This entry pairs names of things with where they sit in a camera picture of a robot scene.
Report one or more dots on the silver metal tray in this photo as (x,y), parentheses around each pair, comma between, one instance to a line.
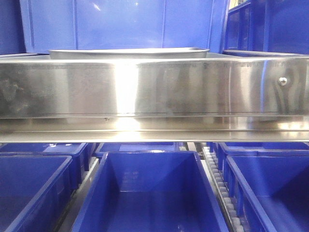
(137,53)

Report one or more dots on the blue bin rear centre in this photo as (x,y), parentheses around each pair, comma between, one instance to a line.
(136,146)

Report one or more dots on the blue bin lower centre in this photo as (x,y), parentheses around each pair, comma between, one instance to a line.
(150,192)

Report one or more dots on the blue bin rear left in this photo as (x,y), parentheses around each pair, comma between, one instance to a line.
(80,153)

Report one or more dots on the blue bin rear right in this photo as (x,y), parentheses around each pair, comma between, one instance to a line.
(223,149)

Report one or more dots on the roller track lower right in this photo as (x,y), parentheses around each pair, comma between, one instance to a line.
(220,190)

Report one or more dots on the blue plastic bin upper centre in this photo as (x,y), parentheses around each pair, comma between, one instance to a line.
(119,24)

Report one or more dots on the blue bin lower left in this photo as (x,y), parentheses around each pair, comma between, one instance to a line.
(34,190)

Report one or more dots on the blue bin lower right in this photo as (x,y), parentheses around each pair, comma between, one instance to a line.
(271,193)

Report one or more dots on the stainless steel shelf front rail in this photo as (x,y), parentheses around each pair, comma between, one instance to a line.
(132,100)

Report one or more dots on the steel rail bolt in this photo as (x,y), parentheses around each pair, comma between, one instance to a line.
(282,81)

